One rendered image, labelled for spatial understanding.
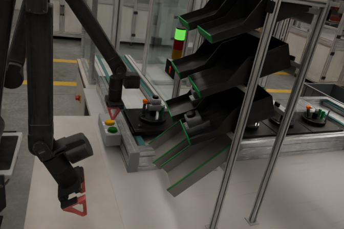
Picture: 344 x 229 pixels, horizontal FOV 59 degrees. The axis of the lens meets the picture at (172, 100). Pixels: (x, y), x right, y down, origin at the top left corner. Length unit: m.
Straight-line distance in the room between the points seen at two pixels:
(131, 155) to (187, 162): 0.28
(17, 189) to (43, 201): 1.42
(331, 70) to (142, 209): 5.68
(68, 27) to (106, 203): 5.65
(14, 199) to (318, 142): 2.05
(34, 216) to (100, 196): 0.23
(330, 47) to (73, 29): 4.92
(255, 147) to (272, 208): 0.35
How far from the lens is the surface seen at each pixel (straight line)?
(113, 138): 1.41
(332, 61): 6.44
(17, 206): 2.50
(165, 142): 1.25
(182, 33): 1.51
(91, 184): 1.28
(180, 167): 1.13
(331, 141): 1.95
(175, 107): 1.15
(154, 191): 1.27
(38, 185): 1.29
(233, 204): 1.31
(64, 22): 6.61
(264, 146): 1.62
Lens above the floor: 1.68
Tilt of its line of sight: 23 degrees down
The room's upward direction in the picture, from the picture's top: 10 degrees clockwise
